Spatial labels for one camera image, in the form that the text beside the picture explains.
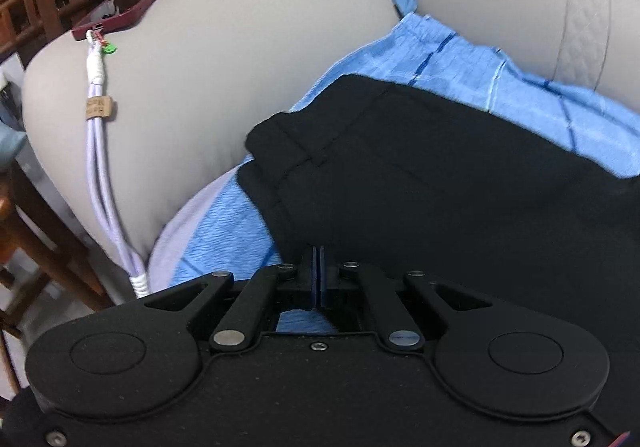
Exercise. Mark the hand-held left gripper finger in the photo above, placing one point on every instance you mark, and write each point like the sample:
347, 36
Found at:
313, 279
322, 279

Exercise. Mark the black pants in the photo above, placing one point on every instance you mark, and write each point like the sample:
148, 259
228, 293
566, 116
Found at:
425, 187

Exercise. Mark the grey leather sofa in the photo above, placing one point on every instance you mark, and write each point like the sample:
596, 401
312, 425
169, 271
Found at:
225, 77

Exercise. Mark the blue checked blanket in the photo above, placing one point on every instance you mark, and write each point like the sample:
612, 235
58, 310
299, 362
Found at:
450, 57

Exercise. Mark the phone in dark red case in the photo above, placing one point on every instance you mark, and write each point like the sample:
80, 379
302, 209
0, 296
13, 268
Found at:
125, 7

